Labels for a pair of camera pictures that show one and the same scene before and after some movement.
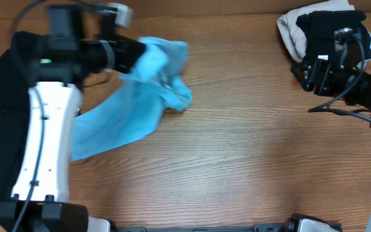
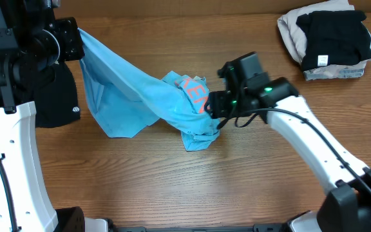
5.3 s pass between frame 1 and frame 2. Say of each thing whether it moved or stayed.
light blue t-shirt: moved
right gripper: moved
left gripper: moved
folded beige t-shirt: stayed
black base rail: stayed
